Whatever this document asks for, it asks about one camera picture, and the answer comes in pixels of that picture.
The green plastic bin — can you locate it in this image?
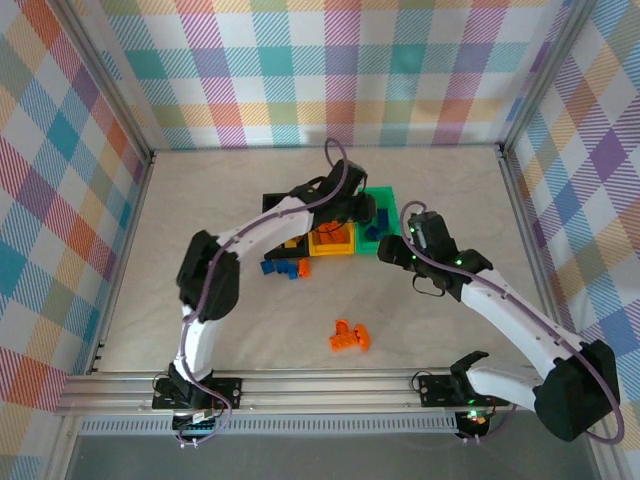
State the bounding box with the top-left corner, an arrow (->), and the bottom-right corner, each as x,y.
352,185 -> 402,256

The yellow plastic bin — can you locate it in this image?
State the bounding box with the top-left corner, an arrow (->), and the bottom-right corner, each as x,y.
306,219 -> 360,259

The black plastic bin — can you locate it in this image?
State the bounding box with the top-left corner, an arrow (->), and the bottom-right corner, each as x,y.
262,192 -> 314,261

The black right wrist wire loop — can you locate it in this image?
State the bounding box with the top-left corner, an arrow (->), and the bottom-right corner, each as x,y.
411,273 -> 447,299

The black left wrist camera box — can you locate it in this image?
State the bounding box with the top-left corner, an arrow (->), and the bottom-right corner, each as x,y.
324,159 -> 369,196

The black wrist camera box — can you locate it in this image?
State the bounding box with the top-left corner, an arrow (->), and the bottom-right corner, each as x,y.
324,159 -> 369,196
407,211 -> 457,254

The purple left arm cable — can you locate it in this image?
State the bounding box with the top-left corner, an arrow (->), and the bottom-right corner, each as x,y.
172,137 -> 350,449

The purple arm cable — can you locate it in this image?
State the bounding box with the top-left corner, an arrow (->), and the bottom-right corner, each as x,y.
399,200 -> 626,446
172,137 -> 350,449

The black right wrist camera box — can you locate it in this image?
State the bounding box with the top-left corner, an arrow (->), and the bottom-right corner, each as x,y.
407,211 -> 457,254

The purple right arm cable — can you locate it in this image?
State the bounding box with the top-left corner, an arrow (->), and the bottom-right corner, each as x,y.
399,200 -> 626,446

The aluminium table edge rail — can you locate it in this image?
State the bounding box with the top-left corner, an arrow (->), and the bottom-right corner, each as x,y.
497,143 -> 576,351
85,149 -> 157,376

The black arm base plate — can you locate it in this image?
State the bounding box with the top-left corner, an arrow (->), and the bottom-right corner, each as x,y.
151,377 -> 245,412
416,372 -> 512,409

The electronics board with wires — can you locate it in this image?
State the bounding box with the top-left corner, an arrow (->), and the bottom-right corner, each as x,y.
453,409 -> 494,442
172,408 -> 224,448

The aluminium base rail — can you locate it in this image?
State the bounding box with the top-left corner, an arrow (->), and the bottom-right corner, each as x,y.
54,369 -> 609,417

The grey slotted cable duct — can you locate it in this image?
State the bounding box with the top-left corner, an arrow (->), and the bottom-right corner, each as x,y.
79,418 -> 460,436

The aluminium frame post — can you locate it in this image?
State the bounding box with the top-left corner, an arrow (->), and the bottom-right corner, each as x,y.
499,0 -> 604,154
47,0 -> 157,164

